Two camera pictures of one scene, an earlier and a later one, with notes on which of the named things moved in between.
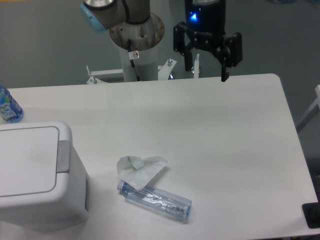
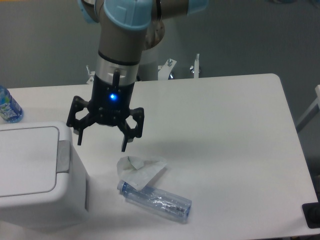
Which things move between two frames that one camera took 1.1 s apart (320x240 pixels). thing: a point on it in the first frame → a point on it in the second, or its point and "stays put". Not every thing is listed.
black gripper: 205,23 → 110,105
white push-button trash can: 43,183 stays put
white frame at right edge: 312,112 stays put
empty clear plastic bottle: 158,200 stays put
